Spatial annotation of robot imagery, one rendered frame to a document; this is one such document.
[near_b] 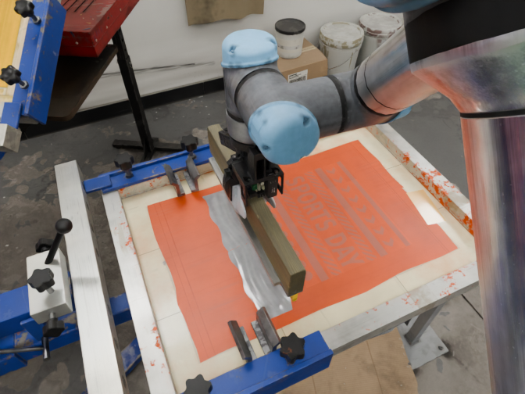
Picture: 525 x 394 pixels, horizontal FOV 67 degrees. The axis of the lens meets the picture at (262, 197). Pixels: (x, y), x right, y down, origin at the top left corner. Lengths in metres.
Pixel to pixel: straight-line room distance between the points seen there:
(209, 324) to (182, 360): 0.08
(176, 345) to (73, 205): 0.38
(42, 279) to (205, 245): 0.34
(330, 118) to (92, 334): 0.53
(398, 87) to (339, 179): 0.63
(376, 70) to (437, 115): 2.64
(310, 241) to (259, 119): 0.49
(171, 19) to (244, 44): 2.23
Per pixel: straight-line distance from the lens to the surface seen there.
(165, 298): 0.86
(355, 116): 0.51
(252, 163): 0.62
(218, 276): 0.86
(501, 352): 0.18
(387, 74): 0.44
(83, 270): 0.84
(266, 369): 0.73
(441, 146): 2.83
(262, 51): 0.53
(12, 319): 0.84
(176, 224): 0.96
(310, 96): 0.49
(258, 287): 0.84
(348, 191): 1.03
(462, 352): 2.00
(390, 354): 1.86
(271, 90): 0.49
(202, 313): 0.83
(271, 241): 0.68
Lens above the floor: 1.69
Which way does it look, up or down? 48 degrees down
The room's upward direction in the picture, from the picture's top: straight up
